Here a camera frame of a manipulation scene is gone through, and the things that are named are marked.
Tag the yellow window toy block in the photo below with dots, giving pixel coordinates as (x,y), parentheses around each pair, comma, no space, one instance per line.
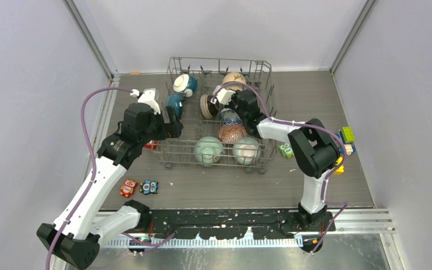
(340,168)

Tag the blue owl puzzle piece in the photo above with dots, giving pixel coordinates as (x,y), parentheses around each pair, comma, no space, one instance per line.
(148,187)

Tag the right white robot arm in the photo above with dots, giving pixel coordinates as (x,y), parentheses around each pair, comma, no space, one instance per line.
(315,151)

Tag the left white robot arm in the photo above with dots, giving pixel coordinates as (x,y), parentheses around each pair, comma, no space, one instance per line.
(74,236)

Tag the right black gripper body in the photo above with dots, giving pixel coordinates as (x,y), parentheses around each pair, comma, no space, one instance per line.
(233,104)

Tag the beige deer bowl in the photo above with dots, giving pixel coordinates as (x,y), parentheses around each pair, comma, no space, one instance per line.
(234,77)

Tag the grey wire dish rack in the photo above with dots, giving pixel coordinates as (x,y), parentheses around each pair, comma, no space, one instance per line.
(209,73)

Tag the red blue zigzag bowl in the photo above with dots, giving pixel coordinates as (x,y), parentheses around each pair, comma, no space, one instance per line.
(232,133)

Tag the dark teal bowl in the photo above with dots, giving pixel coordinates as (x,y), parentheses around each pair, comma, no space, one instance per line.
(176,100)

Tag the teal white bowl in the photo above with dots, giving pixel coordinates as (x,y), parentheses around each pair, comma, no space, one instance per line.
(186,84)

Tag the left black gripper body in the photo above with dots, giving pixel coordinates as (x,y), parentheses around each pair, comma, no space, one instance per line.
(157,130)

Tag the toy block car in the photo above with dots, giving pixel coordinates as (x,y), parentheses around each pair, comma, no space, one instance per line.
(348,139)

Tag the blue floral white bowl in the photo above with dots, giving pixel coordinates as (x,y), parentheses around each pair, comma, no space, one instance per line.
(229,116)

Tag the brown striped bowl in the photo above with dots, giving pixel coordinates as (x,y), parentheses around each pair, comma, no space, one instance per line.
(208,109)

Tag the celadon green bowl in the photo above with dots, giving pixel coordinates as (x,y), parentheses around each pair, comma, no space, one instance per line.
(246,151)
(208,151)

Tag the red window toy block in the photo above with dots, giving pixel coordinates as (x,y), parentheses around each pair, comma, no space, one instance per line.
(152,145)

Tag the green owl puzzle piece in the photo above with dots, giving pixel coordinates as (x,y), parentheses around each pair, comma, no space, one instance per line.
(286,150)

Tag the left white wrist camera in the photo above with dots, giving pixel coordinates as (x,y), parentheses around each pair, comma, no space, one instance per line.
(148,96)

